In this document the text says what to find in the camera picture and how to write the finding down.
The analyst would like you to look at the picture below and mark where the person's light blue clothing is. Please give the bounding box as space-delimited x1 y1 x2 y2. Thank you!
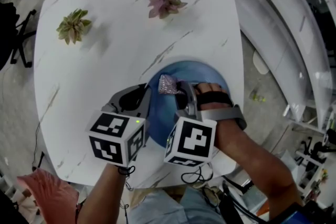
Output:
130 186 224 224

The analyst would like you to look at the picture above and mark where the white shelving rack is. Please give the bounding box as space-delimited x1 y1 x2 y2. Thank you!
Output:
211 0 336 134

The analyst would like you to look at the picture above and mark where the black cable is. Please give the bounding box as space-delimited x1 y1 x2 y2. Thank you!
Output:
117 165 136 178
181 165 214 185

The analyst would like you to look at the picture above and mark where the black hand strap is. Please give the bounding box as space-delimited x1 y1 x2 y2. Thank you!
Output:
196 90 234 110

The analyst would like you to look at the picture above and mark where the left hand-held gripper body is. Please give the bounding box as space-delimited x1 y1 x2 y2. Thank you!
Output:
87 102 147 167

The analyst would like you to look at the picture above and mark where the person's right forearm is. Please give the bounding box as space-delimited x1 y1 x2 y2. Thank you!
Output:
213 121 304 208

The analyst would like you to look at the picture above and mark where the blue round bowl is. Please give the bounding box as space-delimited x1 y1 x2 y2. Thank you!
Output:
145 60 232 150

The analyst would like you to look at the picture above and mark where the silver glitter cloth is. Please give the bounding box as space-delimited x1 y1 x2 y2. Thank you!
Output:
158 74 186 95

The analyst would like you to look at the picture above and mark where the black office chair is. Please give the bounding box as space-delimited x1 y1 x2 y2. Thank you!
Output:
0 2 38 70

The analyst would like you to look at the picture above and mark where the person's right hand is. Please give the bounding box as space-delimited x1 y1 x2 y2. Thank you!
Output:
195 82 234 111

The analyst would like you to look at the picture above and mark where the person's left forearm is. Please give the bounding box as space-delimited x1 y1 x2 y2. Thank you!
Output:
86 164 130 224

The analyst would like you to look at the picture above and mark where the pink plant in white pot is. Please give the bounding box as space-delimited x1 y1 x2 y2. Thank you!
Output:
146 0 188 20

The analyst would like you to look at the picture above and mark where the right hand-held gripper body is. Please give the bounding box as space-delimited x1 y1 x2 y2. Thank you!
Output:
164 104 247 167

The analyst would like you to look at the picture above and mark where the green plant in white pot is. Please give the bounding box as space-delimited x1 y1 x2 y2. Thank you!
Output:
55 8 92 46

